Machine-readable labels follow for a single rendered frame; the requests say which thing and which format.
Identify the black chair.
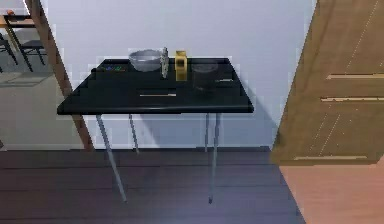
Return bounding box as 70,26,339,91
3,15,47,73

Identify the black pen with pale stripe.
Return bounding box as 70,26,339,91
138,92,178,98

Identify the grey patterned slim bottle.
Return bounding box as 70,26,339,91
160,47,170,79

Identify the black table with grey legs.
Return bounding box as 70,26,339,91
56,57,255,205

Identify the grey bowl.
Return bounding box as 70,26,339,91
128,49,164,73

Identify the black remote control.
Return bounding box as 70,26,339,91
91,65,129,74

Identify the brown wooden door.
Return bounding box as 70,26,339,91
269,0,384,166

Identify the wooden table with black legs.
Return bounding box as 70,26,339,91
0,9,21,53

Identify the brown wooden door frame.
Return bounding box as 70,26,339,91
25,0,95,151

